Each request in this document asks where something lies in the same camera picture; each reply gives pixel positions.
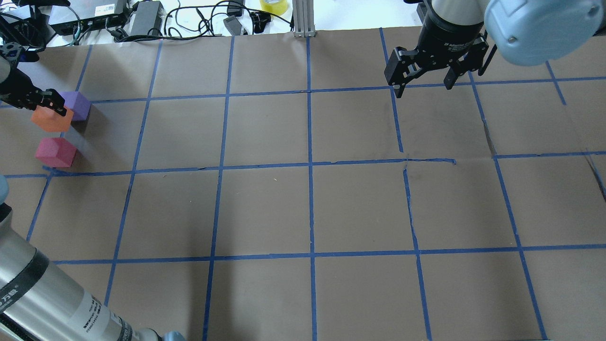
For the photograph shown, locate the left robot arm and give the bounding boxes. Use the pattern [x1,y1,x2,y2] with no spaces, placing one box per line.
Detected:
[0,43,184,341]

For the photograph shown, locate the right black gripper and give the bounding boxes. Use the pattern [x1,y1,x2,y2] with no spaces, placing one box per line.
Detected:
[384,29,497,99]

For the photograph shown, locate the purple foam block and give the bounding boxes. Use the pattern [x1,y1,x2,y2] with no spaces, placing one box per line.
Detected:
[59,91,91,122]

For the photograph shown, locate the yellow tape roll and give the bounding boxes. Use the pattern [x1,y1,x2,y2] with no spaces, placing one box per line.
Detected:
[259,0,289,16]

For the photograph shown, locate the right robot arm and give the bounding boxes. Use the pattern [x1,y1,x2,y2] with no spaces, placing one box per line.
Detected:
[384,0,605,99]

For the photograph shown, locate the red foam block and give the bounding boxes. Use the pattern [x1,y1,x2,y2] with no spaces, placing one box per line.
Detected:
[35,137,78,168]

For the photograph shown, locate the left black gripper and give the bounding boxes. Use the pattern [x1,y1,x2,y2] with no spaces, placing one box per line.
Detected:
[0,42,67,117]

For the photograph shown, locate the black power adapter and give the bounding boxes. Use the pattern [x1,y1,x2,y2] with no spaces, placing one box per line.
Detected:
[129,0,164,36]

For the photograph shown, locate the orange foam block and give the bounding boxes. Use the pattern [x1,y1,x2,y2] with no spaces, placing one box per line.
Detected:
[30,106,74,133]

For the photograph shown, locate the aluminium frame post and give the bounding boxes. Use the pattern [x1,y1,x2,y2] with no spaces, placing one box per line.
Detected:
[292,0,317,38]

